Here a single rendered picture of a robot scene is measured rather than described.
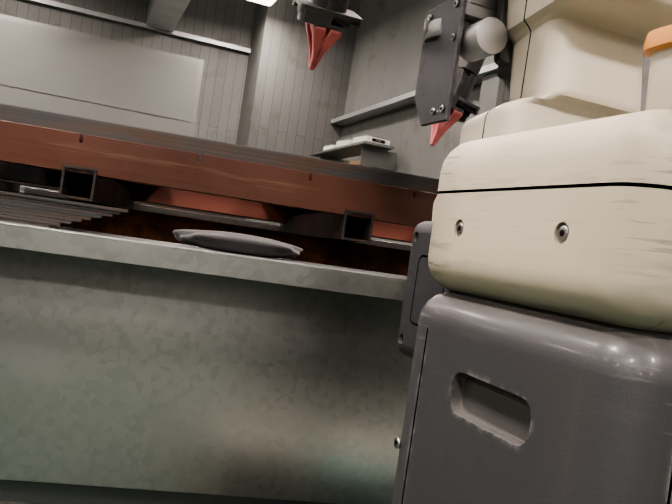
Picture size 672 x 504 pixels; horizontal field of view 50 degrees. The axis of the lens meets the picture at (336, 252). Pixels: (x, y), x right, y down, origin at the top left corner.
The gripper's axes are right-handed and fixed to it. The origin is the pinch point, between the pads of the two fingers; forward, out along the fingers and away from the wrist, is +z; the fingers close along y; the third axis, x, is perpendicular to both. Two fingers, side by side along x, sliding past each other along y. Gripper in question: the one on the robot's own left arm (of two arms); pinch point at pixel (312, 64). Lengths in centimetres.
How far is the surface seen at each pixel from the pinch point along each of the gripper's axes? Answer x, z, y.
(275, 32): -911, 168, -201
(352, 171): 3.2, 15.5, -11.1
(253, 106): -862, 266, -185
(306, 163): 2.1, 16.0, -3.1
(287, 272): 31.1, 21.2, 4.5
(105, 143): 2.9, 18.6, 29.3
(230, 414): 27, 50, 5
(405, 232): -47, 48, -51
